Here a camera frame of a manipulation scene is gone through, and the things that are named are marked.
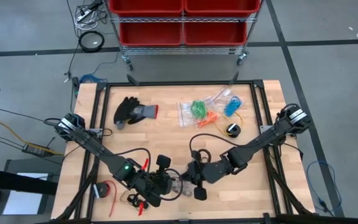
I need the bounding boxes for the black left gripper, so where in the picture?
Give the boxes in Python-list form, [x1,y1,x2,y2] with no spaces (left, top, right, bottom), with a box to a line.
[135,154,178,208]

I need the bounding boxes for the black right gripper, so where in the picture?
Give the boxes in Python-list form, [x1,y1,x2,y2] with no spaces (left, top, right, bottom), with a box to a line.
[181,149,217,202]

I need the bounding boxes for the stack of clear plastic bags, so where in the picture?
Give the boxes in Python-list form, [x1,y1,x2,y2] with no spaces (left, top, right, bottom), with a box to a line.
[168,173,199,198]

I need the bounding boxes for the orange rubber band bunch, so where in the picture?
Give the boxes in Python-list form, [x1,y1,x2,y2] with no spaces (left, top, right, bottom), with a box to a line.
[197,111,221,128]

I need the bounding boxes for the green rubber band bunch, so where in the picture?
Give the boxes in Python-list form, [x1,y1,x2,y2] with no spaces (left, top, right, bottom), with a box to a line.
[190,100,208,121]

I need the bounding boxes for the blue rubber band bunch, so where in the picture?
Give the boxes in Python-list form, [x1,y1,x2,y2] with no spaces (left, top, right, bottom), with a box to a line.
[224,95,242,118]

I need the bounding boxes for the black and green bag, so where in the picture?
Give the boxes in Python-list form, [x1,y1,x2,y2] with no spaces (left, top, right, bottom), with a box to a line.
[112,96,160,131]

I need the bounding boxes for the red plastic bin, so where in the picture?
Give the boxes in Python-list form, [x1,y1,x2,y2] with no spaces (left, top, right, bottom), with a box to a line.
[184,0,261,17]
[108,0,185,17]
[119,21,183,47]
[183,21,248,47]

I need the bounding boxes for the white panel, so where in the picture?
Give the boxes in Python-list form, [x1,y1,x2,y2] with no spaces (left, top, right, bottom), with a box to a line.
[2,172,48,216]

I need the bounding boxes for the white power strip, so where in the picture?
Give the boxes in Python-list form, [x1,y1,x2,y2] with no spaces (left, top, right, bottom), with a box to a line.
[75,7,93,22]

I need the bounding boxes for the black camera cable loop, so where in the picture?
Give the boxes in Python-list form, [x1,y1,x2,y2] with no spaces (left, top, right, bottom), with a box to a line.
[154,168,185,202]

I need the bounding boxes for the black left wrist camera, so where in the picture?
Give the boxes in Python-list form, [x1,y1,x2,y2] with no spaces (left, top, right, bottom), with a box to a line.
[144,174,173,197]

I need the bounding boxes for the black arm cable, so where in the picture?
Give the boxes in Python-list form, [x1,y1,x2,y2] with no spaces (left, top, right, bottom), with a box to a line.
[189,133,239,156]
[116,147,152,175]

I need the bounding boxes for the yellow cable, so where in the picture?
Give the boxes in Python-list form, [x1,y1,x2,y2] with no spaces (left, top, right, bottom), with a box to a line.
[213,112,244,138]

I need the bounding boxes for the red cable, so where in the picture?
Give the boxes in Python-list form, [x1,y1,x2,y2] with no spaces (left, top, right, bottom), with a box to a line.
[102,179,118,218]

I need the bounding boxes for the blue cable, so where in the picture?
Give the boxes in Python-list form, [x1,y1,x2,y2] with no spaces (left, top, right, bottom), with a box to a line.
[78,73,108,85]
[305,159,343,217]

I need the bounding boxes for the chrome wire shelving rack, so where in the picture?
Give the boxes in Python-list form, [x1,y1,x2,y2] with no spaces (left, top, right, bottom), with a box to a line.
[103,0,263,72]

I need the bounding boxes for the black furniture frame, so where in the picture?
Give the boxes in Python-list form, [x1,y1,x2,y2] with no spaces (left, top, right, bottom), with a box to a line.
[0,166,58,224]

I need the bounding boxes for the orange floor cable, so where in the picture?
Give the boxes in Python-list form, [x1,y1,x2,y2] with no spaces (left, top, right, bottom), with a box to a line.
[0,117,65,156]

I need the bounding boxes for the black round ring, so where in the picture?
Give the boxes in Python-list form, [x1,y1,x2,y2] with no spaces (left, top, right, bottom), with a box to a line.
[77,30,106,54]

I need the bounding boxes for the white cable bundle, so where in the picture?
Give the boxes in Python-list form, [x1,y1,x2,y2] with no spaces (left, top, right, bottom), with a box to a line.
[73,0,108,31]

